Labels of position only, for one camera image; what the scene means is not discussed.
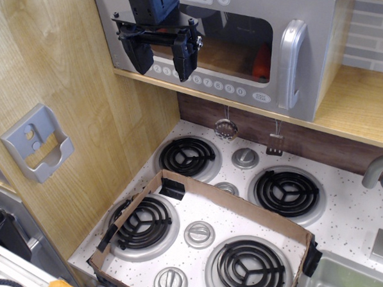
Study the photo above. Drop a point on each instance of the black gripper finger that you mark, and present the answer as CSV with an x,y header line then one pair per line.
x,y
184,57
139,53

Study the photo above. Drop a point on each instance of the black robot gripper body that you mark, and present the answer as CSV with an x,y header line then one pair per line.
x,y
156,22

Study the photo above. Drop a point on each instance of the silver toy microwave door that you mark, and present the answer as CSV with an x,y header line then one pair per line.
x,y
298,33

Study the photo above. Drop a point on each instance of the orange toy carrot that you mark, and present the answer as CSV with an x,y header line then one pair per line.
x,y
261,64

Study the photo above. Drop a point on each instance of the hanging silver toy strainer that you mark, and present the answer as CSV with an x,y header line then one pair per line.
x,y
225,128

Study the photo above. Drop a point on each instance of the back left stove burner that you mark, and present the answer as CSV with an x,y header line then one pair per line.
x,y
190,156

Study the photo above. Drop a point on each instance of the stove burner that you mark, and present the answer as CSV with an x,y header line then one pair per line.
x,y
247,261
148,232
290,192
190,156

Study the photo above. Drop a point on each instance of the back silver stove knob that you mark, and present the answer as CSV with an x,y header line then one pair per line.
x,y
245,159

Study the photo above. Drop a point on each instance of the silver stove knob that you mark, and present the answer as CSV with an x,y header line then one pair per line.
x,y
227,187
245,159
171,277
199,235

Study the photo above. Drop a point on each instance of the brown cardboard barrier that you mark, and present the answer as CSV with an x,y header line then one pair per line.
x,y
229,215

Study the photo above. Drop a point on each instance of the hanging silver toy spatula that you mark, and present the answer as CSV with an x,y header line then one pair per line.
x,y
275,141

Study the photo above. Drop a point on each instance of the middle silver stove knob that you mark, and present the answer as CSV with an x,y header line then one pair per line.
x,y
227,187

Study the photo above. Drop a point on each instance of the front left stove burner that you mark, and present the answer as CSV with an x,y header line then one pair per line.
x,y
148,232

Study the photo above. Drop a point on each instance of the back right stove burner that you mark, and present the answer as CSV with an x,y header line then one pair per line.
x,y
290,192

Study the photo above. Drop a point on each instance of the wooden shelf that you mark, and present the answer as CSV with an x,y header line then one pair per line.
x,y
352,107

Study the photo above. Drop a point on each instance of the centre silver stove knob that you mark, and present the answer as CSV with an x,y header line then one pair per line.
x,y
199,235

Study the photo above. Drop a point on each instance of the front right stove burner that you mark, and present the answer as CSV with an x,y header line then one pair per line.
x,y
247,261

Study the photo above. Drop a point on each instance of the front silver stove knob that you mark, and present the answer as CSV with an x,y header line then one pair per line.
x,y
171,277

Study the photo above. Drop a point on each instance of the silver toy sink basin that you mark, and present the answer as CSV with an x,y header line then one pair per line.
x,y
337,271

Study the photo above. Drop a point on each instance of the grey wall phone holder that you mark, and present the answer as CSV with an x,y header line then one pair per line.
x,y
29,134

